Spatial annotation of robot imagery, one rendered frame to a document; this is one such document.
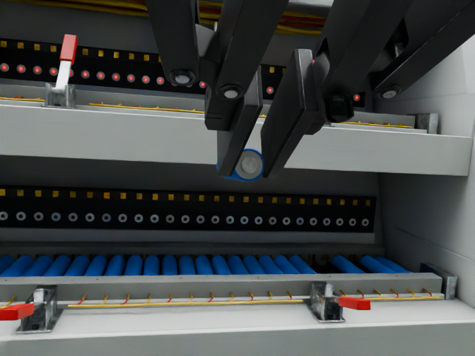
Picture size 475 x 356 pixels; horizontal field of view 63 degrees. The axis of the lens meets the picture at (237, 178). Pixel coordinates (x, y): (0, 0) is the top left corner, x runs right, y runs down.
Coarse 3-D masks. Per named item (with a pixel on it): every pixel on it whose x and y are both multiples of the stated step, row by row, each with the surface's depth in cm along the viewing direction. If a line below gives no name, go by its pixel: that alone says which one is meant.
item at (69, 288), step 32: (0, 288) 36; (32, 288) 36; (64, 288) 37; (96, 288) 37; (128, 288) 38; (160, 288) 38; (192, 288) 39; (224, 288) 40; (256, 288) 40; (288, 288) 41; (352, 288) 43; (384, 288) 43; (416, 288) 44
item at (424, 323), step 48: (0, 240) 48; (48, 240) 49; (96, 240) 50; (144, 240) 51; (192, 240) 52; (240, 240) 54; (288, 240) 55; (336, 240) 56; (0, 336) 31; (48, 336) 32; (96, 336) 32; (144, 336) 33; (192, 336) 34; (240, 336) 35; (288, 336) 36; (336, 336) 37; (384, 336) 38; (432, 336) 39
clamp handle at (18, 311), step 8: (40, 296) 33; (16, 304) 29; (24, 304) 29; (32, 304) 30; (40, 304) 32; (0, 312) 26; (8, 312) 26; (16, 312) 27; (24, 312) 28; (32, 312) 30; (0, 320) 26; (8, 320) 26; (16, 320) 27
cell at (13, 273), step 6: (24, 258) 44; (30, 258) 44; (12, 264) 42; (18, 264) 42; (24, 264) 42; (30, 264) 44; (6, 270) 40; (12, 270) 40; (18, 270) 41; (24, 270) 42; (0, 276) 38; (6, 276) 38; (12, 276) 39; (18, 276) 40
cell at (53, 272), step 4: (60, 256) 45; (64, 256) 45; (56, 260) 44; (60, 260) 44; (64, 260) 44; (68, 260) 45; (52, 264) 43; (56, 264) 42; (60, 264) 43; (64, 264) 43; (68, 264) 44; (48, 268) 42; (52, 268) 41; (56, 268) 41; (60, 268) 42; (64, 268) 43; (68, 268) 44; (48, 272) 40; (52, 272) 40; (56, 272) 40; (60, 272) 41; (64, 272) 42
